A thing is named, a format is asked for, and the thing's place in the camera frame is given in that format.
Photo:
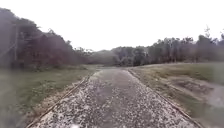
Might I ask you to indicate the wood of trees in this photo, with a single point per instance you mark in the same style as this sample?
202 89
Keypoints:
43 50

